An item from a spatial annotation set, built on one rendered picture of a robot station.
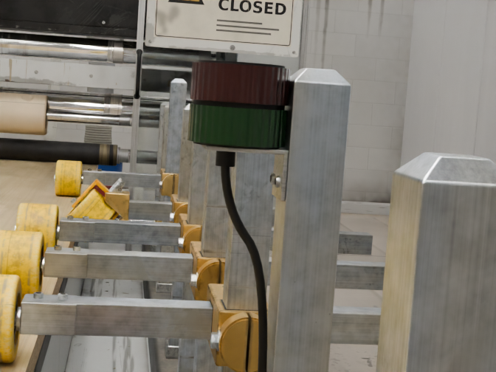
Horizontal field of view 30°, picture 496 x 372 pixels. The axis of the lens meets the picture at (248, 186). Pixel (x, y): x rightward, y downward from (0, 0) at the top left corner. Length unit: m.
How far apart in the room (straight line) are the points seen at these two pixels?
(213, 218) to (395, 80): 8.50
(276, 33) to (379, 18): 6.65
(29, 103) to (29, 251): 1.81
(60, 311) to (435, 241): 0.58
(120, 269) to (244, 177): 0.34
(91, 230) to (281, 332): 0.80
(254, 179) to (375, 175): 8.72
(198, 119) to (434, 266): 0.26
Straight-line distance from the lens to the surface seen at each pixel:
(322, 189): 0.56
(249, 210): 0.81
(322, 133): 0.56
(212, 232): 1.06
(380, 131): 9.50
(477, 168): 0.32
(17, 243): 1.10
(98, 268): 1.11
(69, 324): 0.86
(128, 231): 1.36
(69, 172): 2.08
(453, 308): 0.32
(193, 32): 2.84
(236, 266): 0.82
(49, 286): 1.20
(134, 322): 0.87
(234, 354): 0.81
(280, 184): 0.56
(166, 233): 1.36
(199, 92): 0.55
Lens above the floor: 1.16
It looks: 6 degrees down
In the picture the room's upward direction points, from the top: 4 degrees clockwise
